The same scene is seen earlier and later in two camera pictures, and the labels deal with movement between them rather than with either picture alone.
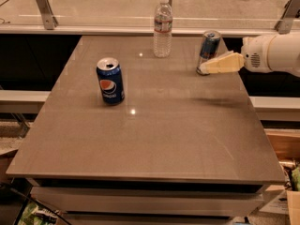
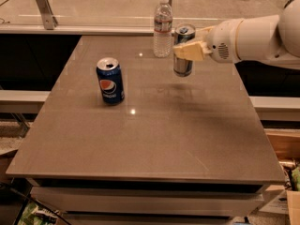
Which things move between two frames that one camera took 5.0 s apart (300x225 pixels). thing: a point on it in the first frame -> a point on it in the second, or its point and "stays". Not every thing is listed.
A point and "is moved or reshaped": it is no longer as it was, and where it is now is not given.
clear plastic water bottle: x=163 y=22 stays
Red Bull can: x=209 y=49 is moved or reshaped
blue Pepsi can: x=111 y=81 stays
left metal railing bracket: x=43 y=3 stays
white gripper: x=254 y=55 -> x=222 y=42
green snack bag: x=35 y=214 stays
